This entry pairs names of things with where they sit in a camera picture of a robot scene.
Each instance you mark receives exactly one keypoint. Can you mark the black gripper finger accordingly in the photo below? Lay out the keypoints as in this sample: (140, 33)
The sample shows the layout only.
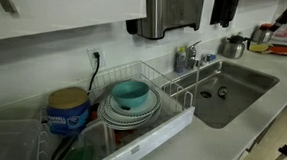
(275, 26)

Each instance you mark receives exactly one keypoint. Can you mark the round metal sink stopper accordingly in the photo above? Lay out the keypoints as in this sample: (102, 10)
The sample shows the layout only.
(223, 92)

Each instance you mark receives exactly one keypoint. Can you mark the orange plate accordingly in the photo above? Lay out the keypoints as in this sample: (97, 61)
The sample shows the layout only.
(282, 50)

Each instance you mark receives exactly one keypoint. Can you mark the yellow plate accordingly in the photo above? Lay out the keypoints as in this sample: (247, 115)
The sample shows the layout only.
(258, 48)

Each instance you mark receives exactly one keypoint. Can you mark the steel carafe black lid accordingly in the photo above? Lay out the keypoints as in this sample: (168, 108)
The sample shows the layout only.
(234, 48)

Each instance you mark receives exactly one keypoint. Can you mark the blue sponge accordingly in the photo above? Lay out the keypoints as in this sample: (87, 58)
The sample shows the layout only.
(212, 57)

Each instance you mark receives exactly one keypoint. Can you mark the stainless steel sink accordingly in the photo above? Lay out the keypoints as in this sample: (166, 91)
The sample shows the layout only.
(242, 96)

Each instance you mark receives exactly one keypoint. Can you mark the dish soap bottle yellow cap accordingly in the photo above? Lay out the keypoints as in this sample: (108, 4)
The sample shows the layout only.
(180, 60)

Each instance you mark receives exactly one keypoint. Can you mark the stainless paper towel dispenser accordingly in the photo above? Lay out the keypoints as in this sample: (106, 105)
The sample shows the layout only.
(167, 11)

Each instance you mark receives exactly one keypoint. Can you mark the teal bowl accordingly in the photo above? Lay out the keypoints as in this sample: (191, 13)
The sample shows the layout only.
(131, 92)

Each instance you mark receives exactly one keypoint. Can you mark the white dish rack tray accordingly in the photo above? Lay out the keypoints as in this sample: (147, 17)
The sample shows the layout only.
(153, 140)

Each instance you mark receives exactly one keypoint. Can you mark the white plate black patterned rim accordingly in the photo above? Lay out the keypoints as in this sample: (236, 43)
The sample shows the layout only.
(120, 125)
(132, 118)

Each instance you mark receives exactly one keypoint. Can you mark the white upper cabinet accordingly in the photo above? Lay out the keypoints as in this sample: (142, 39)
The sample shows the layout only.
(71, 5)

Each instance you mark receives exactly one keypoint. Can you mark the small clear plastic container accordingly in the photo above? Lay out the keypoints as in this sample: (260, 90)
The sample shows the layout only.
(96, 137)

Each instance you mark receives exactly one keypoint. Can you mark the blue coffee can tan lid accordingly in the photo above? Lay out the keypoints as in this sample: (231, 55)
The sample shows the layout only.
(66, 118)

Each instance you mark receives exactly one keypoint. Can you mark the green plastic lid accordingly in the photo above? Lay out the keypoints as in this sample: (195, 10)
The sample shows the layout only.
(78, 157)

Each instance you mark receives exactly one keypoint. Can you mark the large clear plastic container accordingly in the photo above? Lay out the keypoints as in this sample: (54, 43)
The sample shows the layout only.
(6, 141)

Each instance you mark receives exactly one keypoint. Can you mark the black wall soap dispenser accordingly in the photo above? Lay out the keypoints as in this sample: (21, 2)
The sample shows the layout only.
(224, 8)

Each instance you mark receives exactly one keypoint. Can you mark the white wall outlet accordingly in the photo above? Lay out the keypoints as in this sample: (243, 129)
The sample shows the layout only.
(89, 59)

